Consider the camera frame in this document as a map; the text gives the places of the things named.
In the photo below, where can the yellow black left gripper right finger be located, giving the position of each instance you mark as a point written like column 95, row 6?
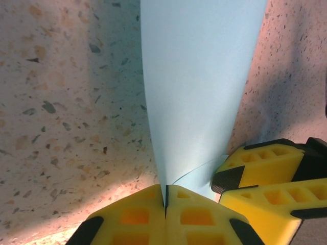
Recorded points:
column 194, row 224

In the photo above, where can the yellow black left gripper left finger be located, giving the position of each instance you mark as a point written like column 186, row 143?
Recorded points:
column 132, row 224

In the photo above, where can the teal cloth piece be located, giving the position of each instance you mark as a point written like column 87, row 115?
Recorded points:
column 199, row 76

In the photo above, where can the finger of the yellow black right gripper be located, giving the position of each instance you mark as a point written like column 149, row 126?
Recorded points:
column 265, row 168
column 276, row 204

